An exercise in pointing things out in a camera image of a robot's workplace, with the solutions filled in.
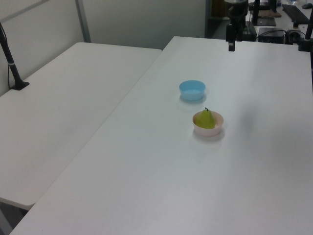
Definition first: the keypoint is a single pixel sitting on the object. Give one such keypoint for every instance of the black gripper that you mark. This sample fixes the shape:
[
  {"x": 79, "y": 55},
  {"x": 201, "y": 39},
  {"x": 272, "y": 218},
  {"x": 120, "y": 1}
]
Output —
[{"x": 236, "y": 12}]

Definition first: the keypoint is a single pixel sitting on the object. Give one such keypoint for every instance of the green pear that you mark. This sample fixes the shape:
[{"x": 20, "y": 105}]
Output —
[{"x": 206, "y": 120}]

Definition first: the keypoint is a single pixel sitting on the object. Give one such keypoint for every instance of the blue plastic bowl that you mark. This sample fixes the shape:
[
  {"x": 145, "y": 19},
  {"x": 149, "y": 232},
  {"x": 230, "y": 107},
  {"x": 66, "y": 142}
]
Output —
[{"x": 192, "y": 91}]

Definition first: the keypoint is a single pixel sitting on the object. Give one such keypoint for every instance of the pink plastic bowl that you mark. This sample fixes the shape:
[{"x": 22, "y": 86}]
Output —
[{"x": 207, "y": 131}]

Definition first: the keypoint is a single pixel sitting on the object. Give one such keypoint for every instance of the black monitor stand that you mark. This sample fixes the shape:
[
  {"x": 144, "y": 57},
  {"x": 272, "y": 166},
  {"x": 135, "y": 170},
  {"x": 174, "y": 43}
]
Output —
[{"x": 256, "y": 14}]

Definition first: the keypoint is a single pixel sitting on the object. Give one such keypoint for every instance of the black electronics box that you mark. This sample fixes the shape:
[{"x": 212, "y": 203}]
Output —
[{"x": 271, "y": 34}]

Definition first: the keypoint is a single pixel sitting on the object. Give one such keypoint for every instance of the brown board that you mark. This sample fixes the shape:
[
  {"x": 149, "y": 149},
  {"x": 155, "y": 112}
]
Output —
[{"x": 269, "y": 14}]

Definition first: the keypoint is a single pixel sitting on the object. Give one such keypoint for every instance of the black keyboard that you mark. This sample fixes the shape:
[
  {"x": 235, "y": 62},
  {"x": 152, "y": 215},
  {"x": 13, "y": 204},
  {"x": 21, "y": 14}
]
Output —
[{"x": 294, "y": 13}]

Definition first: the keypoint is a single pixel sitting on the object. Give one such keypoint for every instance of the black clamp pole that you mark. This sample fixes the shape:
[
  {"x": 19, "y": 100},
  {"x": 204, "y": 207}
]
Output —
[{"x": 306, "y": 34}]

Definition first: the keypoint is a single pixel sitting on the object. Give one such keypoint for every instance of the computer mouse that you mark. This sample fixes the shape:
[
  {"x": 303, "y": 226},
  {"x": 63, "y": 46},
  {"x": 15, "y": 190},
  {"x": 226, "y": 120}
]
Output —
[{"x": 307, "y": 5}]

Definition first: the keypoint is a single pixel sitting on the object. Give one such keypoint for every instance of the white side table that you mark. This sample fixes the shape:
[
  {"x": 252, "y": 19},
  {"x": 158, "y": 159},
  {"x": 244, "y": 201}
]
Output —
[{"x": 61, "y": 110}]

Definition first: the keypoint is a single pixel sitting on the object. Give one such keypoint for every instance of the black pole with white band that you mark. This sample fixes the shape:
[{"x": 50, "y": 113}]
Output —
[{"x": 11, "y": 63}]

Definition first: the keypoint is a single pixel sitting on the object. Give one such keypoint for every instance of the grey metal partition post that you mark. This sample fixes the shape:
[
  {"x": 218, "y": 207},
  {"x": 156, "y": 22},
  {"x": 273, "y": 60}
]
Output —
[{"x": 83, "y": 22}]

